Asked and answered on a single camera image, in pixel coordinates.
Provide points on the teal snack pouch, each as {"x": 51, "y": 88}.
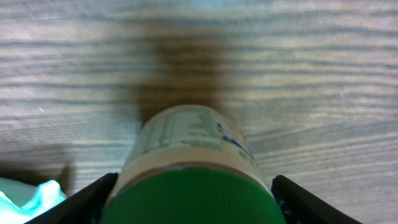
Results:
{"x": 20, "y": 202}

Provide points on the green lidded jar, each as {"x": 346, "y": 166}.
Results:
{"x": 191, "y": 165}

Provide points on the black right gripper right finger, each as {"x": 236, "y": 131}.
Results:
{"x": 299, "y": 206}

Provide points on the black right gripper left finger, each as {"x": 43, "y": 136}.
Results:
{"x": 83, "y": 207}

